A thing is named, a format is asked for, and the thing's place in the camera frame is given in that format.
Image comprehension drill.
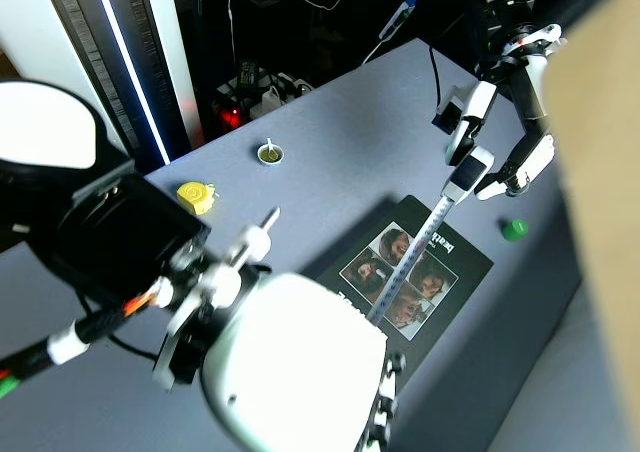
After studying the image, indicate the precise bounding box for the small cup with spoon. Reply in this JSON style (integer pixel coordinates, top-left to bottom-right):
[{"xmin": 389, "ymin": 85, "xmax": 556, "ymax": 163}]
[{"xmin": 256, "ymin": 138, "xmax": 285, "ymax": 166}]

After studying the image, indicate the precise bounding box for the green cylinder block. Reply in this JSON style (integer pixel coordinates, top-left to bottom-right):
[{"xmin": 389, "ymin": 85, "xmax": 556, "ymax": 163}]
[{"xmin": 501, "ymin": 216, "xmax": 530, "ymax": 243}]

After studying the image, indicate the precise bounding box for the yellow snail toy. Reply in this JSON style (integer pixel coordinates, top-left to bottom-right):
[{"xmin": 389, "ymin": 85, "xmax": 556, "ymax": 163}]
[{"xmin": 176, "ymin": 181, "xmax": 221, "ymax": 217}]

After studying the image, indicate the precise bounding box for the black power adapter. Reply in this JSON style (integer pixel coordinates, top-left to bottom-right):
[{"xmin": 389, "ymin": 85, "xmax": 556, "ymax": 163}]
[{"xmin": 238, "ymin": 59, "xmax": 260, "ymax": 89}]

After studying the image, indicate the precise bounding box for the black socket with red light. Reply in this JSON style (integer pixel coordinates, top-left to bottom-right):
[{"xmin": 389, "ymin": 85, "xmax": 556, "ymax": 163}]
[{"xmin": 215, "ymin": 84, "xmax": 249, "ymax": 133}]

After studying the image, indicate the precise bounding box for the black Let It Be album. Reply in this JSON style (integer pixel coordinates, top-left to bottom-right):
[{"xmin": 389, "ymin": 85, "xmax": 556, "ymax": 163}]
[{"xmin": 314, "ymin": 194, "xmax": 495, "ymax": 396}]

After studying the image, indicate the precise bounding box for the blurred tan panel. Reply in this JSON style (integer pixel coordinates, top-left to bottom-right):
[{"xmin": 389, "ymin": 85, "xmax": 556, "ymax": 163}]
[{"xmin": 542, "ymin": 0, "xmax": 640, "ymax": 452}]

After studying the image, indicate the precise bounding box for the thin white cable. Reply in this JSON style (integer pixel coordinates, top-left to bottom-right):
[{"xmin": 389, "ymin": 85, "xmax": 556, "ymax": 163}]
[{"xmin": 227, "ymin": 0, "xmax": 356, "ymax": 68}]

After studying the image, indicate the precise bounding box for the grey tape measure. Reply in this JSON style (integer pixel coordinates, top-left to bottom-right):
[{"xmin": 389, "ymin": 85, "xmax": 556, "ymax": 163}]
[{"xmin": 366, "ymin": 144, "xmax": 496, "ymax": 326}]

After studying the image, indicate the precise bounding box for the white power strip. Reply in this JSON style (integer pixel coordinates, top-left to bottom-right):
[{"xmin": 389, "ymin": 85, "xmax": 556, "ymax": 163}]
[{"xmin": 259, "ymin": 71, "xmax": 316, "ymax": 111}]

